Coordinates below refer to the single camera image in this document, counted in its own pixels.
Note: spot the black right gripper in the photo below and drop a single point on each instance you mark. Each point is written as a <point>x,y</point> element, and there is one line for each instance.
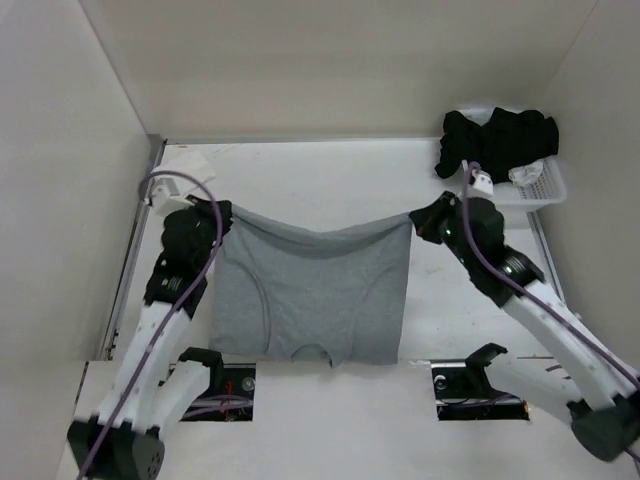
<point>426,218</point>

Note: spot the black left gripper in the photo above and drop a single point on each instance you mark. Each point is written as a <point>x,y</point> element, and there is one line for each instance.
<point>205,207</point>

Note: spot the grey tank top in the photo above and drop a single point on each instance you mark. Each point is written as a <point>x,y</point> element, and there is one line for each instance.
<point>286,293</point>

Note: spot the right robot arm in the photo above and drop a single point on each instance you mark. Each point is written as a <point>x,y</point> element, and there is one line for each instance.
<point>598,398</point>

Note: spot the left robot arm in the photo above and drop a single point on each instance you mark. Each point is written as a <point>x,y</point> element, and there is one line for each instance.
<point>123,438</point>

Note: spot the white folded tank top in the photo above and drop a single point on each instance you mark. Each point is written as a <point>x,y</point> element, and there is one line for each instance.
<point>192,163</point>

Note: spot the black tank top pile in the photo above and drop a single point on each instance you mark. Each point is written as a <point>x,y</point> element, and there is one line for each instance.
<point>507,140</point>

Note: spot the white crumpled tank top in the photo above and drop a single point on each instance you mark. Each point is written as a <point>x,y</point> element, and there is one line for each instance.
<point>526,175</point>

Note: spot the white plastic laundry basket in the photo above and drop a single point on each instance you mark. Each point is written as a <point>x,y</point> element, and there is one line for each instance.
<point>549,189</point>

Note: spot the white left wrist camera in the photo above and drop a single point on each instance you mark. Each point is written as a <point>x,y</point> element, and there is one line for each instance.
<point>169,193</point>

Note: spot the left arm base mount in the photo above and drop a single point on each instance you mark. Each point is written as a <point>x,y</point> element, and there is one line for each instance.
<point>229,397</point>

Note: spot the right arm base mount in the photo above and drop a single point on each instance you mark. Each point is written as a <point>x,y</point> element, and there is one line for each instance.
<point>461,394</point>

